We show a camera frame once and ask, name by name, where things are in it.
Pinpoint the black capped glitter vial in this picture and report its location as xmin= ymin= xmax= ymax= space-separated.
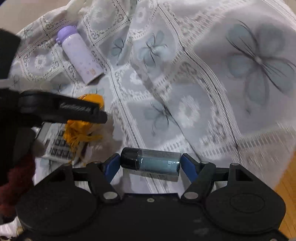
xmin=119 ymin=147 xmax=182 ymax=176

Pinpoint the grey desk calculator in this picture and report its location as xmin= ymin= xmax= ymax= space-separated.
xmin=37 ymin=123 xmax=76 ymax=164

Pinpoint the orange satin pouch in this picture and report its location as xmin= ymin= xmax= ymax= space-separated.
xmin=63 ymin=93 xmax=104 ymax=152

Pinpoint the purple thermos bottle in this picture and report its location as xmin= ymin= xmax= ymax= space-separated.
xmin=56 ymin=26 xmax=104 ymax=85

